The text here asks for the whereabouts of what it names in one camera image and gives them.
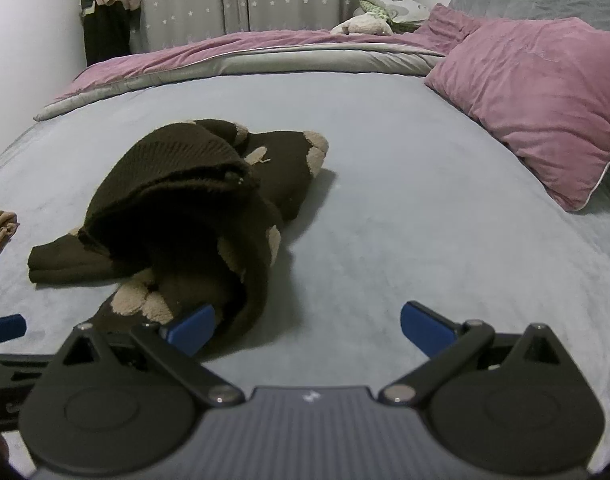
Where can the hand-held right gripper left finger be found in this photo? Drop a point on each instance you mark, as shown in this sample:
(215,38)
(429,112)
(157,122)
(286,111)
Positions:
(192,327)

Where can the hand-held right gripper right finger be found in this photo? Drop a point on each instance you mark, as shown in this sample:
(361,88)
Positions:
(427,327)

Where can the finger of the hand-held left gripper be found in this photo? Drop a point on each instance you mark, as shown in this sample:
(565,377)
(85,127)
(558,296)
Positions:
(5,330)
(7,365)

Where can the brown sweater with beige patches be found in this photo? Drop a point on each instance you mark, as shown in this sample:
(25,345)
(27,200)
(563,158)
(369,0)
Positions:
(185,210)

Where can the pale blue bed sheet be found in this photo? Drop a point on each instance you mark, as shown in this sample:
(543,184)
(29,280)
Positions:
(410,200)

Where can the large pink pillow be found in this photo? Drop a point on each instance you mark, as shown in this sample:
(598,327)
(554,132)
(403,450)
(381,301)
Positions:
(535,100)

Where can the pink and grey duvet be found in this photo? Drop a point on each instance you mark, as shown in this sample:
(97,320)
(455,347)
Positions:
(245,55)

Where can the small pink pillow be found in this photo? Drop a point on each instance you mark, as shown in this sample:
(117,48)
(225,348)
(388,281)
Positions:
(447,27)

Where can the hanging dark garment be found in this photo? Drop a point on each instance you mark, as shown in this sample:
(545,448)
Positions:
(105,35)

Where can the cream plush toy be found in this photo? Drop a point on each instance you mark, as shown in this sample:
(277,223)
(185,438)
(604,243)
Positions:
(360,25)

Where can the white patterned pillow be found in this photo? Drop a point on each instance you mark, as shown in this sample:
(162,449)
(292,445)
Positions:
(400,7)

